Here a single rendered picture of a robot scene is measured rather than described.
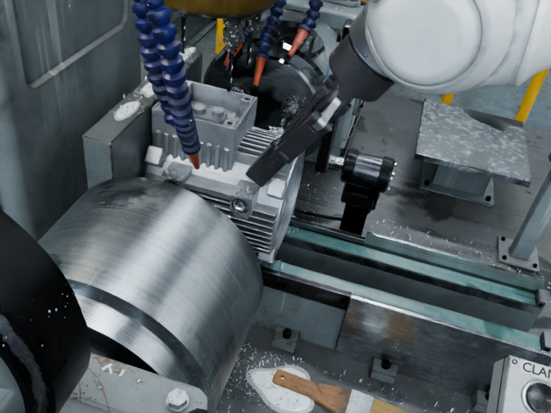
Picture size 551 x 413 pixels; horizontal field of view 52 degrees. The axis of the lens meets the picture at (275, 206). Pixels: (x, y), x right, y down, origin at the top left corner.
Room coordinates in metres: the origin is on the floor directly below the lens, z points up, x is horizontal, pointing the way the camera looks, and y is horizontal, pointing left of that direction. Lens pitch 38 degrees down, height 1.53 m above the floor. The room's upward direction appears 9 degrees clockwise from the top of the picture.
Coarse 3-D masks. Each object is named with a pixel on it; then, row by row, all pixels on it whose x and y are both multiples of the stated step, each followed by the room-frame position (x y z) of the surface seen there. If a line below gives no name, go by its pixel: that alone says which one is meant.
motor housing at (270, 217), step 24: (240, 144) 0.67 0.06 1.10; (264, 144) 0.67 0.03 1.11; (192, 168) 0.64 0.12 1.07; (240, 168) 0.64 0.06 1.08; (288, 168) 0.64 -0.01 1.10; (216, 192) 0.60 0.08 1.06; (264, 192) 0.62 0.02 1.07; (288, 192) 0.74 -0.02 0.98; (264, 216) 0.59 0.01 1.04; (288, 216) 0.71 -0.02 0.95; (264, 240) 0.58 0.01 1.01
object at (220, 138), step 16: (192, 96) 0.75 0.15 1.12; (208, 96) 0.75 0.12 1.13; (224, 96) 0.74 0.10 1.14; (240, 96) 0.74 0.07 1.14; (160, 112) 0.66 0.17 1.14; (208, 112) 0.70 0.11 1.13; (224, 112) 0.70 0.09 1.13; (240, 112) 0.72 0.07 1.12; (160, 128) 0.66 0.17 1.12; (208, 128) 0.64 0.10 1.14; (224, 128) 0.64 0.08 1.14; (240, 128) 0.66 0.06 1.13; (160, 144) 0.66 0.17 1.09; (176, 144) 0.65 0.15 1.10; (208, 144) 0.64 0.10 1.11; (224, 144) 0.64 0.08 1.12; (208, 160) 0.64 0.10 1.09; (224, 160) 0.64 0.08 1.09
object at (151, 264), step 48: (96, 192) 0.47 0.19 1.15; (144, 192) 0.46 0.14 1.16; (192, 192) 0.48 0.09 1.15; (48, 240) 0.39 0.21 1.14; (96, 240) 0.37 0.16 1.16; (144, 240) 0.39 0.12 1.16; (192, 240) 0.41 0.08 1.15; (240, 240) 0.45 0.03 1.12; (96, 288) 0.32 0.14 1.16; (144, 288) 0.33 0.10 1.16; (192, 288) 0.36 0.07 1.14; (240, 288) 0.40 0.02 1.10; (96, 336) 0.29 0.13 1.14; (144, 336) 0.30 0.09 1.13; (192, 336) 0.32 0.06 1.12; (240, 336) 0.38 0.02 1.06; (192, 384) 0.29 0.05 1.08
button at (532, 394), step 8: (536, 384) 0.36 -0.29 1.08; (544, 384) 0.36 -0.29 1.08; (528, 392) 0.35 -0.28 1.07; (536, 392) 0.35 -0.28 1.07; (544, 392) 0.35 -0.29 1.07; (528, 400) 0.34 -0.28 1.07; (536, 400) 0.34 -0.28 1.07; (544, 400) 0.34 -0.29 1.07; (536, 408) 0.34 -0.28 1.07; (544, 408) 0.34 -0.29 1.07
